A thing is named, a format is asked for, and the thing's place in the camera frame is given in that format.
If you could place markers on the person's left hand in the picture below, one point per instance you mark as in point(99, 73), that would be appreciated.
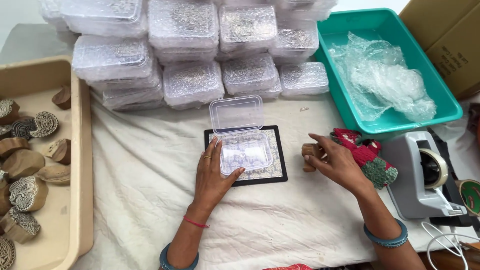
point(210, 183)

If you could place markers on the person's right hand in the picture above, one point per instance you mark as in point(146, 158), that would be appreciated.
point(339, 163)

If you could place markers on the small wooden stamp block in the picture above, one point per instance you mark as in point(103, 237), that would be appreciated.
point(309, 150)

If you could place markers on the clear plastic hinged box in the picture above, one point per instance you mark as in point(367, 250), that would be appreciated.
point(240, 116)

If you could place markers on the red green crochet cloth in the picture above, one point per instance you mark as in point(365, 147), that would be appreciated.
point(369, 159)

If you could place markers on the black framed patterned mat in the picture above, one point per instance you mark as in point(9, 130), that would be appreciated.
point(277, 165)

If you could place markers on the small clear scrap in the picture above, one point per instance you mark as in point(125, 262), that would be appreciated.
point(303, 108)

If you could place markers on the white table cloth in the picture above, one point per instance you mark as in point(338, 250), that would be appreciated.
point(142, 168)

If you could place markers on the grey tape dispenser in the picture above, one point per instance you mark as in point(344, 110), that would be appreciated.
point(407, 187)

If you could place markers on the blue bangle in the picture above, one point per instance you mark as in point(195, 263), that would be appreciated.
point(386, 242)
point(164, 260)

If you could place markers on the crumpled bubble wrap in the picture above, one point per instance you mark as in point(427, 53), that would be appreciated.
point(386, 78)

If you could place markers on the clear tape roll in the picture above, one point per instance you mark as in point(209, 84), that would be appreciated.
point(440, 168)

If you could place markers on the person's red garment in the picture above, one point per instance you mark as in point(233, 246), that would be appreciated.
point(288, 267)

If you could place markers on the teal plastic tub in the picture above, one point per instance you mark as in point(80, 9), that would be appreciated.
point(337, 33)

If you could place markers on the beige plastic tray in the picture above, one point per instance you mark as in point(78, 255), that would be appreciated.
point(80, 168)

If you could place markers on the pile of bubble-wrapped boxes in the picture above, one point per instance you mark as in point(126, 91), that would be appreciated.
point(180, 48)

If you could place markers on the brown cardboard carton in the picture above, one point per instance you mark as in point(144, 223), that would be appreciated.
point(450, 41)

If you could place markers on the heap of carved printing blocks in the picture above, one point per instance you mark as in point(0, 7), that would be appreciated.
point(24, 165)

